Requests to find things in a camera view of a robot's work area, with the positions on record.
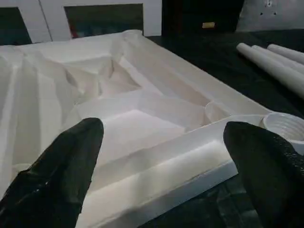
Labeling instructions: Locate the white plastic table top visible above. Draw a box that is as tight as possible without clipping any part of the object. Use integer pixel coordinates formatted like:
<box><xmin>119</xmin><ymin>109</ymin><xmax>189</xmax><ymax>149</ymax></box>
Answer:
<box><xmin>0</xmin><ymin>29</ymin><xmax>304</xmax><ymax>228</ymax></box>

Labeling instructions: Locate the black box with yellow label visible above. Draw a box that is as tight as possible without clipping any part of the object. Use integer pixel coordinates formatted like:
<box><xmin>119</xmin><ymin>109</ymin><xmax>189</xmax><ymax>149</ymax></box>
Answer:
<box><xmin>161</xmin><ymin>0</ymin><xmax>243</xmax><ymax>37</ymax></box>

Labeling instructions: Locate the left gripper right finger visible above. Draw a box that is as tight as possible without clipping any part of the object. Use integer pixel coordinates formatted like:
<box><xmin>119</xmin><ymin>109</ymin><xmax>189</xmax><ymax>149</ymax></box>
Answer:
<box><xmin>223</xmin><ymin>121</ymin><xmax>304</xmax><ymax>228</ymax></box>

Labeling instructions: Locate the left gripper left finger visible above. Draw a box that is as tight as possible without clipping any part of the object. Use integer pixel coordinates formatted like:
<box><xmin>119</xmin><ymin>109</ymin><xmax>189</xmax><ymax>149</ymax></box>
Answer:
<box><xmin>0</xmin><ymin>117</ymin><xmax>105</xmax><ymax>228</ymax></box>

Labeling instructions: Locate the white glass-door cabinet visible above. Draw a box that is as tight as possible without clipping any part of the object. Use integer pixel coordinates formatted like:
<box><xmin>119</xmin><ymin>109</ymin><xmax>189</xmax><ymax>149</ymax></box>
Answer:
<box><xmin>0</xmin><ymin>0</ymin><xmax>164</xmax><ymax>46</ymax></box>

